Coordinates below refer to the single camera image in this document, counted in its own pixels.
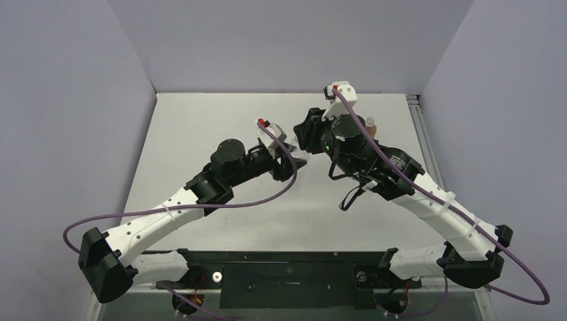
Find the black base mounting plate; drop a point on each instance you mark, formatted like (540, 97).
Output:
(278, 280)

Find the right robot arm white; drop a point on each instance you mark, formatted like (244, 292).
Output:
(467, 257)

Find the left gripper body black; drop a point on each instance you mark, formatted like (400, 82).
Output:
(257, 164)

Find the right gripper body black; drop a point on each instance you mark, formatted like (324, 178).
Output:
(309, 131)

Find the clear plastic bottle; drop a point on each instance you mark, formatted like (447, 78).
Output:
(299, 154)

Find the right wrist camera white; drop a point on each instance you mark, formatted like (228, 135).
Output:
(337, 107)

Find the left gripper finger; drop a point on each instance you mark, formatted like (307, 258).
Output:
(287, 168)
(292, 146)

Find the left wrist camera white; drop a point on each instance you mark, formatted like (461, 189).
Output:
(270, 136)

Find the tea bottle red label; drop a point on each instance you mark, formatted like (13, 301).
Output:
(370, 127)

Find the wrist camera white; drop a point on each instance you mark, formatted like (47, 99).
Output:
(270, 136)
(337, 107)

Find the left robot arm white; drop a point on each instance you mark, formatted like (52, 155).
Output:
(114, 260)

